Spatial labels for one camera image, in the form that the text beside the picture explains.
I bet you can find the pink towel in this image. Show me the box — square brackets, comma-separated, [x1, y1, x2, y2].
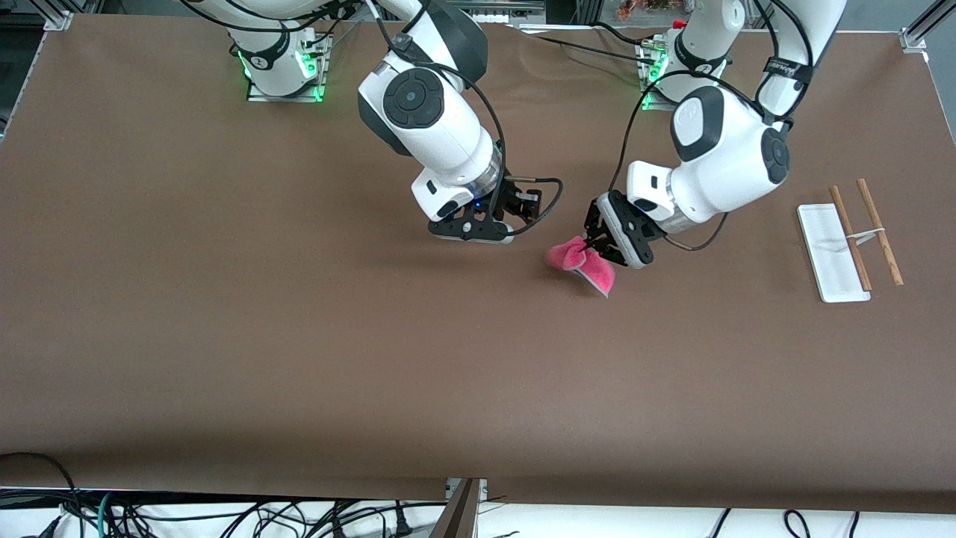
[545, 235, 617, 298]

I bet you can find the brown table cover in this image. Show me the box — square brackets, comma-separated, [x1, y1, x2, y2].
[0, 13, 956, 515]

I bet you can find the white power strip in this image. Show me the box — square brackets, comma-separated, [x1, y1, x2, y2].
[463, 0, 546, 25]

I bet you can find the white rectangular tray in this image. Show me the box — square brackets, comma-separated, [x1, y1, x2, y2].
[797, 178, 904, 304]

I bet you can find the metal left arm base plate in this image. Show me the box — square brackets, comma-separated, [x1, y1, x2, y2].
[641, 41, 719, 113]

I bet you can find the long black table cable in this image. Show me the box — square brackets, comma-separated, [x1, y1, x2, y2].
[512, 27, 659, 67]

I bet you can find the short black table cable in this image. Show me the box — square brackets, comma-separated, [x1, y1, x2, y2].
[594, 21, 664, 47]

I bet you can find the black velcro cable strap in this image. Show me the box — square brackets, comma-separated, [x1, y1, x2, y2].
[763, 56, 816, 84]

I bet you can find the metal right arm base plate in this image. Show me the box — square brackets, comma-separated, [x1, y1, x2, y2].
[246, 34, 327, 103]

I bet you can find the metal table edge post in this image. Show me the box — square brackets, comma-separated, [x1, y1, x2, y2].
[429, 478, 488, 538]

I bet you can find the aluminium frame corner post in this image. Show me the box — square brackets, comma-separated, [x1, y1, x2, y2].
[37, 0, 105, 31]
[900, 0, 956, 53]

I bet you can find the thick black floor cable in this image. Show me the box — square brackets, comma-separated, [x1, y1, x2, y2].
[0, 451, 84, 538]

